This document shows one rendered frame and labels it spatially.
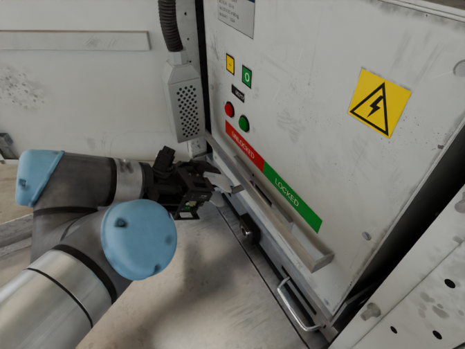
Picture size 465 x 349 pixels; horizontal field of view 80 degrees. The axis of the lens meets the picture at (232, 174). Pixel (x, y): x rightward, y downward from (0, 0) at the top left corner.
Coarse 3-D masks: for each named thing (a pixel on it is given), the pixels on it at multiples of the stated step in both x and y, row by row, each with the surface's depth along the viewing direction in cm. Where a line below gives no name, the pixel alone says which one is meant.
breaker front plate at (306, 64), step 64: (256, 0) 39; (320, 0) 29; (256, 64) 44; (320, 64) 32; (384, 64) 25; (448, 64) 21; (256, 128) 51; (320, 128) 36; (448, 128) 22; (320, 192) 40; (384, 192) 30; (320, 256) 46
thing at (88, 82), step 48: (0, 0) 61; (48, 0) 60; (96, 0) 60; (144, 0) 60; (0, 48) 66; (48, 48) 66; (96, 48) 66; (144, 48) 65; (0, 96) 77; (48, 96) 76; (96, 96) 76; (144, 96) 76; (0, 144) 86; (48, 144) 88; (96, 144) 88; (144, 144) 87
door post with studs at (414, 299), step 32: (448, 224) 21; (416, 256) 24; (448, 256) 21; (384, 288) 29; (416, 288) 25; (448, 288) 22; (352, 320) 37; (384, 320) 30; (416, 320) 26; (448, 320) 23
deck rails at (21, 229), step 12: (24, 216) 66; (0, 228) 65; (12, 228) 66; (24, 228) 68; (0, 240) 67; (12, 240) 68; (24, 240) 69; (0, 252) 66; (12, 252) 67; (300, 348) 52
